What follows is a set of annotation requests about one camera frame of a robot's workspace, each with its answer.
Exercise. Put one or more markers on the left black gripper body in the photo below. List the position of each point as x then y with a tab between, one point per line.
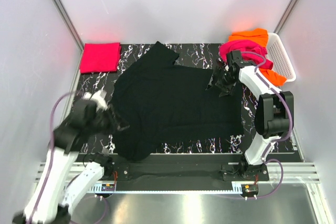
105	121

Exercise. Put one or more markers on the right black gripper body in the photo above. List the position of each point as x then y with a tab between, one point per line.
227	80

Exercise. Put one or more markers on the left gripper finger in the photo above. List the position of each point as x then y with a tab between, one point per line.
113	115
119	126

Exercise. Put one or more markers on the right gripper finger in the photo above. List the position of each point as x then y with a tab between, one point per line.
226	90
215	78

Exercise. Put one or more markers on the black t-shirt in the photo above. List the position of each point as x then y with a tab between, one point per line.
163	102

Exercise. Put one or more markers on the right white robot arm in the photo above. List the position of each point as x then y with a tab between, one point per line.
274	114

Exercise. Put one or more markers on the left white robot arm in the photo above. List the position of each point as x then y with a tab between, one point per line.
54	199

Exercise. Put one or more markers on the crumpled pink t-shirt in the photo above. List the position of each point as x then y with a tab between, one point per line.
246	51

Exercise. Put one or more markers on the orange t-shirt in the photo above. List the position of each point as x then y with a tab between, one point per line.
256	41

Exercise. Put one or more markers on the white plastic basket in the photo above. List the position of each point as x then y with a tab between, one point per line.
278	55

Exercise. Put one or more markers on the folded pink t-shirt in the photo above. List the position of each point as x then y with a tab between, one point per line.
100	58

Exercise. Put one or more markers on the white slotted cable duct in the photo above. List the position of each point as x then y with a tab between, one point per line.
109	189

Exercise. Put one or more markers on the aluminium frame rail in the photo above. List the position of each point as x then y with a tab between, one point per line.
293	172

